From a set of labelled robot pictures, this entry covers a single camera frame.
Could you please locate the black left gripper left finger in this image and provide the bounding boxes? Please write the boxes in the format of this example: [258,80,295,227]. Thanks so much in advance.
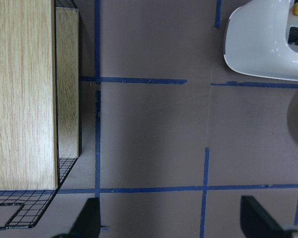
[54,197,101,238]

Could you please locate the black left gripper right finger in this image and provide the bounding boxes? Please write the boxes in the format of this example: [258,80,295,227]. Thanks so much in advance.
[240,195,298,238]

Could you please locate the white two-slot toaster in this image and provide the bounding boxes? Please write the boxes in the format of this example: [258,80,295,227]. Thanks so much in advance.
[223,0,298,81]

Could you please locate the wooden box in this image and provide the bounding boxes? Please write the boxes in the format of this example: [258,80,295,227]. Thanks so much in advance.
[0,0,79,190]

